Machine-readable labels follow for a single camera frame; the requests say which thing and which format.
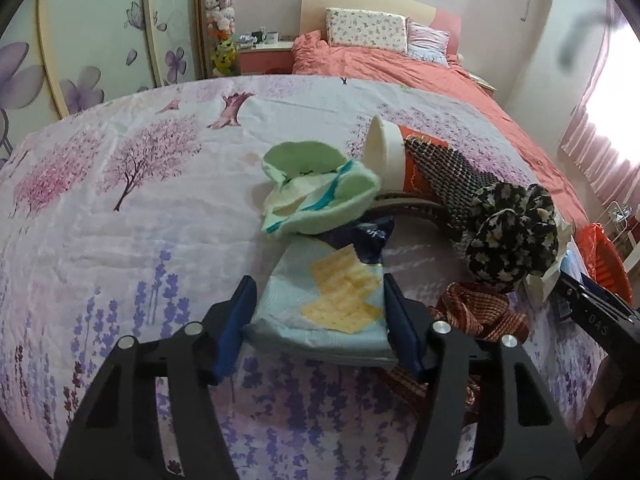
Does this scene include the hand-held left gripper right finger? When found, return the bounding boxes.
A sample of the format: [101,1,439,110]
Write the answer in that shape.
[382,272,583,480]

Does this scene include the pink curtain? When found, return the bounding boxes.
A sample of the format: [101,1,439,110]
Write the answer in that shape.
[560,0,640,181]

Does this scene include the light blue cracker packet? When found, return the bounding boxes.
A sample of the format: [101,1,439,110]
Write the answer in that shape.
[242,217,401,368]

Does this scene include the white wire rack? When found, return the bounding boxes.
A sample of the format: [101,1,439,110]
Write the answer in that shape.
[595,200,640,261]

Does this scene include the clear tube of plush toys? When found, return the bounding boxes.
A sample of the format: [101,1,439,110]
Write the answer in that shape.
[202,0,238,78]

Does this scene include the person's right hand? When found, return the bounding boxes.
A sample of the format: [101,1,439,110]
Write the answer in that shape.
[575,360,640,461]

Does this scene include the flower print sliding wardrobe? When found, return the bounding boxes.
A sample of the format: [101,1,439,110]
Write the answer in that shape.
[0,0,203,171]

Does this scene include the red woven strap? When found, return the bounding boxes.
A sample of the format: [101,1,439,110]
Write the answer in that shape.
[390,282,531,411]

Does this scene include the red plastic basket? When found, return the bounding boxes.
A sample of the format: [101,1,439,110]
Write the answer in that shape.
[575,222,636,308]

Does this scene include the green fleece cloth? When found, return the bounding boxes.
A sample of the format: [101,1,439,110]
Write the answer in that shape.
[260,140,383,236]

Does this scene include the striped pink pillow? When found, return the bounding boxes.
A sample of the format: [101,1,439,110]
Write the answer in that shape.
[406,21,451,63]

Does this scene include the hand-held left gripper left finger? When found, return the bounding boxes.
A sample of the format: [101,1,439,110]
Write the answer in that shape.
[54,275,258,480]

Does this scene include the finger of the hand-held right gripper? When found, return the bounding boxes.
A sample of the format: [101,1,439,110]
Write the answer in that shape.
[550,270,583,323]

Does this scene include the black floral cloth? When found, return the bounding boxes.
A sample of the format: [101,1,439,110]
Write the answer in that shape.
[462,182,561,293]

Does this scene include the white orange noodle cup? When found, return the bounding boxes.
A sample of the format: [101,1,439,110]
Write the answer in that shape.
[362,115,451,196]

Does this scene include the floral white pillow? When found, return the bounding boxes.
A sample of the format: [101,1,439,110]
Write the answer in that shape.
[325,7,408,56]

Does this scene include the bed with coral duvet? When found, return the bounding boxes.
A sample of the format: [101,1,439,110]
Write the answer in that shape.
[290,30,591,231]

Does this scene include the pink white nightstand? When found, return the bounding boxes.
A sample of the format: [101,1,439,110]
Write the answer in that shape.
[467,71,498,95]
[237,40,296,77]

